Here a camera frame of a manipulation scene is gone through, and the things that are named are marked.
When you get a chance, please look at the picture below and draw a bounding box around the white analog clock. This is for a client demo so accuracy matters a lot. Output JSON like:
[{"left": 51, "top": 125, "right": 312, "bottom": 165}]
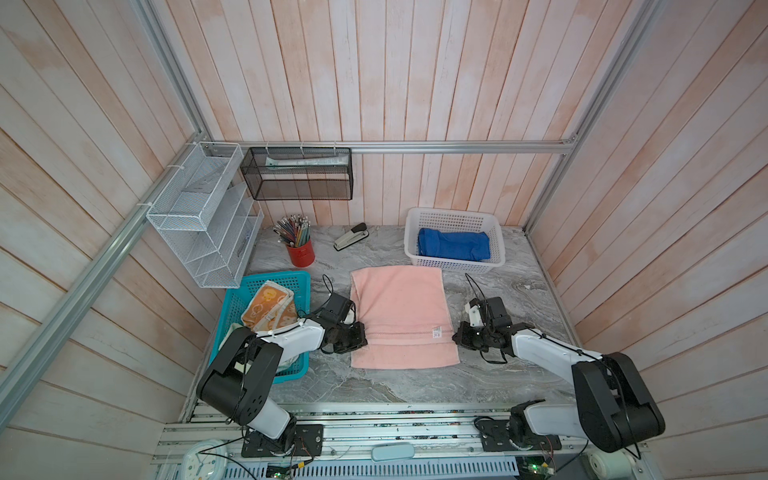
[{"left": 179, "top": 439, "right": 228, "bottom": 480}]

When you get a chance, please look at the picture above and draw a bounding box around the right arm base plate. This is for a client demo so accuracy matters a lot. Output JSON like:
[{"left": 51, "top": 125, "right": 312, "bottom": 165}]
[{"left": 473, "top": 416, "right": 562, "bottom": 452}]

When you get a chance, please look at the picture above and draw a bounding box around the pink towel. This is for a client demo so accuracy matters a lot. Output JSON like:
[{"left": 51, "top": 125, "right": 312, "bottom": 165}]
[{"left": 350, "top": 265, "right": 460, "bottom": 370}]

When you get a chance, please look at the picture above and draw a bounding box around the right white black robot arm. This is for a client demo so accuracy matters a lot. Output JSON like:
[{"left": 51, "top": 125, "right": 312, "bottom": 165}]
[{"left": 453, "top": 297, "right": 666, "bottom": 453}]

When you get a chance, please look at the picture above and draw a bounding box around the black mesh wall basket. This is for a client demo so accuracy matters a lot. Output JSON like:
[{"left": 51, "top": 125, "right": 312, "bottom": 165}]
[{"left": 240, "top": 146, "right": 354, "bottom": 201}]

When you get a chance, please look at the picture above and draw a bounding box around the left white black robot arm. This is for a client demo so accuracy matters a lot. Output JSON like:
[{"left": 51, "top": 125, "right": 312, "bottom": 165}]
[{"left": 196, "top": 293, "right": 367, "bottom": 442}]

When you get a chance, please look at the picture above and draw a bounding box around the orange patterned towel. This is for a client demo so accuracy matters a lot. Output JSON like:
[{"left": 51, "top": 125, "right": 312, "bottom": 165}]
[{"left": 241, "top": 281, "right": 298, "bottom": 332}]

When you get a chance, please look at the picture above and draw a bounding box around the blue towel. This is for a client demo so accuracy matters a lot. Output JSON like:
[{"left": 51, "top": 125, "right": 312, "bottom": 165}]
[{"left": 417, "top": 228, "right": 492, "bottom": 262}]

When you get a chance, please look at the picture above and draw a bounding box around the white plastic basket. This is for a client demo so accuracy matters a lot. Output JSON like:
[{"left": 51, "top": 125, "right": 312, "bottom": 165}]
[{"left": 404, "top": 208, "right": 506, "bottom": 274}]

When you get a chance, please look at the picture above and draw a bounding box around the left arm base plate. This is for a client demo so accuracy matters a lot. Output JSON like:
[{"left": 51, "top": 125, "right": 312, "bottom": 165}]
[{"left": 241, "top": 423, "right": 324, "bottom": 458}]

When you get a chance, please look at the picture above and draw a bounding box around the red pencil cup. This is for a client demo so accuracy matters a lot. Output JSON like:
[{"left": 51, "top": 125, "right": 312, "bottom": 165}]
[{"left": 286, "top": 240, "right": 315, "bottom": 268}]

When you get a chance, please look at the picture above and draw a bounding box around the white wire wall shelf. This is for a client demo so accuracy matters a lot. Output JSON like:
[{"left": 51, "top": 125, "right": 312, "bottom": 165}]
[{"left": 147, "top": 142, "right": 264, "bottom": 289}]

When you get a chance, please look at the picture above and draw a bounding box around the black grey stapler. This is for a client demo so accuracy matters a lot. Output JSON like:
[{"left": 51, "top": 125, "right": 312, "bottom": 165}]
[{"left": 333, "top": 223, "right": 369, "bottom": 251}]

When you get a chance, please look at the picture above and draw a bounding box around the teal plastic basket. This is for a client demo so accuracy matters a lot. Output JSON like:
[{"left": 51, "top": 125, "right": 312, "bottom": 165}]
[{"left": 208, "top": 270, "right": 311, "bottom": 385}]

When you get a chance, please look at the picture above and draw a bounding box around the white tape roll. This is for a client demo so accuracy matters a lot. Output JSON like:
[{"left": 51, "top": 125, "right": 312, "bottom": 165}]
[{"left": 588, "top": 450, "right": 633, "bottom": 480}]

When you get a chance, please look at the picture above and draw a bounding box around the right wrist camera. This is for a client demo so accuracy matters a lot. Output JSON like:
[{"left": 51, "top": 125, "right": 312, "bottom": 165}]
[{"left": 464, "top": 299, "right": 485, "bottom": 328}]

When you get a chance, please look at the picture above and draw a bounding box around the coloured pencils bunch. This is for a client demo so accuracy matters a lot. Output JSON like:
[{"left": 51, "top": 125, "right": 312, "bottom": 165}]
[{"left": 273, "top": 214, "right": 311, "bottom": 248}]

